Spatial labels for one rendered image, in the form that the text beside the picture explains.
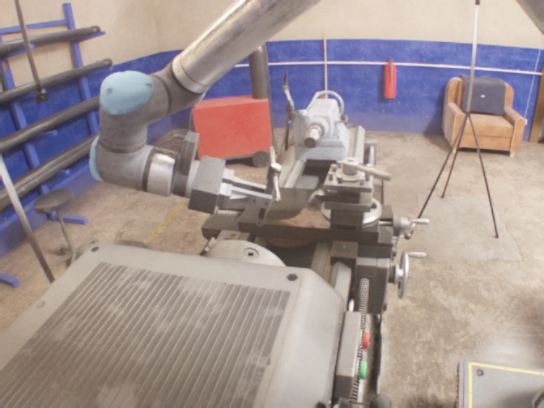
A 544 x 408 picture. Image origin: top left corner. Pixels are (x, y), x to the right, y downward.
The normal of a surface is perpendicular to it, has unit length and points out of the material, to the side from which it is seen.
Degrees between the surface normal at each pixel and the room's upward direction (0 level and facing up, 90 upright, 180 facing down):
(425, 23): 90
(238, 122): 90
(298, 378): 45
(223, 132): 90
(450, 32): 90
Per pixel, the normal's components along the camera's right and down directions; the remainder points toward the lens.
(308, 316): 0.63, -0.57
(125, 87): 0.25, -0.69
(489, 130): -0.25, 0.49
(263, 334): -0.07, -0.87
